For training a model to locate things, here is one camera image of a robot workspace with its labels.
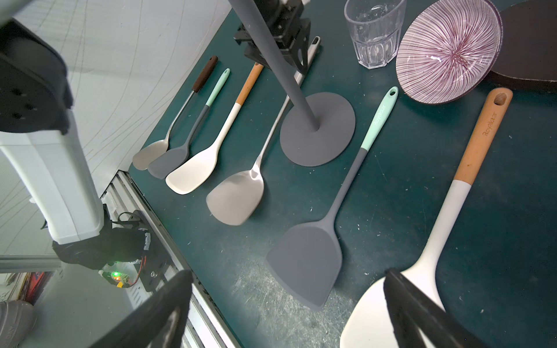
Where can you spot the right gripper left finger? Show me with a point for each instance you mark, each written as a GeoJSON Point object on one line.
{"type": "Point", "coordinates": [158, 322]}

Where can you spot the grey utensil mint handle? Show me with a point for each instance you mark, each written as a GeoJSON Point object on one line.
{"type": "Point", "coordinates": [307, 260]}

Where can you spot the brown metal scroll stand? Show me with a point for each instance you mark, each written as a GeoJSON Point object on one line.
{"type": "Point", "coordinates": [527, 60]}

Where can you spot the grey utensil rack stand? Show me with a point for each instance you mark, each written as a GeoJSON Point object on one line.
{"type": "Point", "coordinates": [318, 128]}

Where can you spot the cream utensil orange handle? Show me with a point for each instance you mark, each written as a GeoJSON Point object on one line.
{"type": "Point", "coordinates": [194, 172]}

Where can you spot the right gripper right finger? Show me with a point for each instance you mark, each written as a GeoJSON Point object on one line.
{"type": "Point", "coordinates": [415, 317]}

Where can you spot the white spatula light wood handle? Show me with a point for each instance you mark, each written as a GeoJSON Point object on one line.
{"type": "Point", "coordinates": [368, 325]}

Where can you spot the pink striped bowl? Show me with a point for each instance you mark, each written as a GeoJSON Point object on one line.
{"type": "Point", "coordinates": [448, 50]}

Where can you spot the all steel turner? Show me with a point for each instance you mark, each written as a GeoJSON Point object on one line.
{"type": "Point", "coordinates": [234, 200]}

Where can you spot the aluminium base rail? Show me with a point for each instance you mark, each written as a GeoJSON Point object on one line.
{"type": "Point", "coordinates": [205, 326]}

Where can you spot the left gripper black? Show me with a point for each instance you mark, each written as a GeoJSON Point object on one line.
{"type": "Point", "coordinates": [289, 30]}

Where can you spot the clear drinking glass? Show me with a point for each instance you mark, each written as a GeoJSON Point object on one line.
{"type": "Point", "coordinates": [375, 28]}

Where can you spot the grey turner mint handle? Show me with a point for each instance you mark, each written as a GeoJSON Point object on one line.
{"type": "Point", "coordinates": [174, 158]}

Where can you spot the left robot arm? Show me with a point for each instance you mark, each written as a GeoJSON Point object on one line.
{"type": "Point", "coordinates": [39, 136]}

